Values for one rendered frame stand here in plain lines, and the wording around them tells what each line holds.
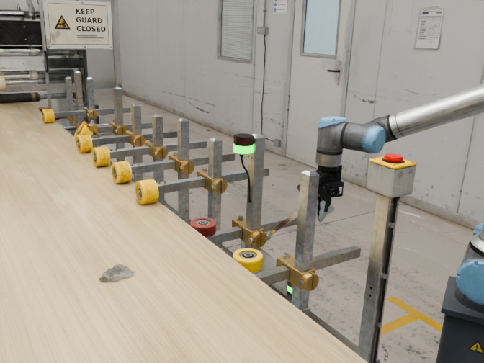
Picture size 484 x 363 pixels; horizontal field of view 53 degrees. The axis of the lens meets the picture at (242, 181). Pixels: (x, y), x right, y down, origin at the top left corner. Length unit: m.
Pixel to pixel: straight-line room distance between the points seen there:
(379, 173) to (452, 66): 3.20
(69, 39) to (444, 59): 2.85
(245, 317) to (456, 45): 3.44
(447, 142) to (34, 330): 3.67
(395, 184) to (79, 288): 0.74
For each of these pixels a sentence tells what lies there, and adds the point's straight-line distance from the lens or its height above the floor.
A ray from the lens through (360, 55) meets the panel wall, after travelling 4.85.
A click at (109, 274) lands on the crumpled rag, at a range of 1.22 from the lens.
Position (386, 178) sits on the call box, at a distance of 1.06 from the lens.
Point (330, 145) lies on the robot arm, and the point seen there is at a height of 1.11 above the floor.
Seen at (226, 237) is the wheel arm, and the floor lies 0.85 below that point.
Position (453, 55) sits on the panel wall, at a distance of 4.23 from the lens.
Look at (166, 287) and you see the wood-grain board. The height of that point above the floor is 0.90.
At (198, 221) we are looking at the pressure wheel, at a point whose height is 0.91.
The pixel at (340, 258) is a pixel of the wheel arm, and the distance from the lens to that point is 1.52.
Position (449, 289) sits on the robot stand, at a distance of 1.95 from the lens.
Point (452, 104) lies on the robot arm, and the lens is 1.67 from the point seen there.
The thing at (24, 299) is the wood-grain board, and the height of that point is 0.90.
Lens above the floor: 1.49
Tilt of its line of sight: 18 degrees down
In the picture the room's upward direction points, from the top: 2 degrees clockwise
